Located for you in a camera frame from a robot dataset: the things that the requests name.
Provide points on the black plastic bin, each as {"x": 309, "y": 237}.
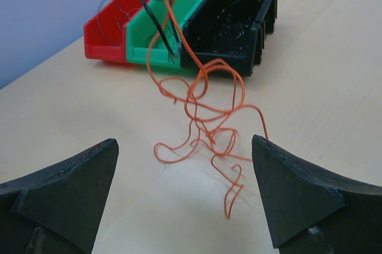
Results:
{"x": 233, "y": 30}

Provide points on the red plastic bin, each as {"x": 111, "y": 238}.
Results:
{"x": 105, "y": 34}

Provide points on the orange black wire ball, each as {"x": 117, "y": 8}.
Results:
{"x": 206, "y": 122}

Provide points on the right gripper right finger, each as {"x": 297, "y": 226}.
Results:
{"x": 310, "y": 209}

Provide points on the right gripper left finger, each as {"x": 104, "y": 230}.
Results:
{"x": 58, "y": 209}

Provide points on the green plastic bin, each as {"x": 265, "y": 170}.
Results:
{"x": 141, "y": 29}

